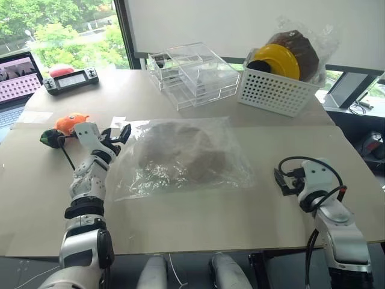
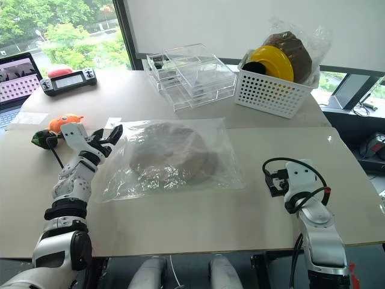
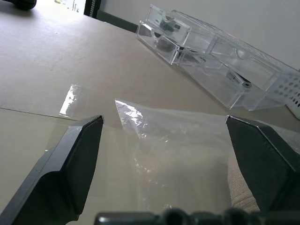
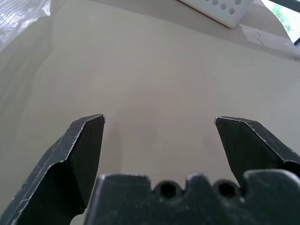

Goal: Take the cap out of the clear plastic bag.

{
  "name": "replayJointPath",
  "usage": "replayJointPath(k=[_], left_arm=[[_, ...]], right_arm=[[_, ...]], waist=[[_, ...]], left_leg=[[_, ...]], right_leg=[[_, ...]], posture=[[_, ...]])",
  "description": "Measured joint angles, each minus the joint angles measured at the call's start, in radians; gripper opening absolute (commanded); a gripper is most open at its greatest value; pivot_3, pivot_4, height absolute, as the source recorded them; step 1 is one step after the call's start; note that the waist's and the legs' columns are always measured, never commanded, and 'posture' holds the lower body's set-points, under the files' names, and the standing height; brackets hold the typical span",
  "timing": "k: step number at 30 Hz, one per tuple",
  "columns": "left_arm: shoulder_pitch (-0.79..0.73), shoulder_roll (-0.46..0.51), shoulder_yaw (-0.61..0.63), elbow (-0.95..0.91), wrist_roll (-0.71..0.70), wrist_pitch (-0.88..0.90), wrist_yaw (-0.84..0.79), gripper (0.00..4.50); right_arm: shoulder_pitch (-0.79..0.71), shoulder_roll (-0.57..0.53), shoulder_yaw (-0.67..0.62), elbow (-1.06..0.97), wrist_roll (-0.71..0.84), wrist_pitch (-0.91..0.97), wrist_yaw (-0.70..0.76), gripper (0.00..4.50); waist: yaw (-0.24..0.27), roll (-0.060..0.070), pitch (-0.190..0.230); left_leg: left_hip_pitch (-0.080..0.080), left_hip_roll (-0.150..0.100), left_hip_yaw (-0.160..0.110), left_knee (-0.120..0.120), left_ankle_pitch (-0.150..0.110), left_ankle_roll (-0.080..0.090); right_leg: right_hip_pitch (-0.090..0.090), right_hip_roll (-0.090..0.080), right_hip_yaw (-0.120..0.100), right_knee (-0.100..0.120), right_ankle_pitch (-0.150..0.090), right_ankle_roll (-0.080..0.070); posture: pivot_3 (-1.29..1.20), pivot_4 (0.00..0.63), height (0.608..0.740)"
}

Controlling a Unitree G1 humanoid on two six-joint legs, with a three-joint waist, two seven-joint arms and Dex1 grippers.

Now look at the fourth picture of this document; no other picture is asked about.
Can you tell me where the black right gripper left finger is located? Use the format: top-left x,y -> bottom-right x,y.
0,114 -> 105,225

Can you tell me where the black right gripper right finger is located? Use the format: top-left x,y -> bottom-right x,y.
214,116 -> 300,188

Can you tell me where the clear tape patch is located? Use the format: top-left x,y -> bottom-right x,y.
239,22 -> 300,62

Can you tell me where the white perforated plastic basket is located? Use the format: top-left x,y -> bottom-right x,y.
176,0 -> 256,29

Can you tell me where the clear plastic bag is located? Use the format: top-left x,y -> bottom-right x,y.
0,0 -> 52,53

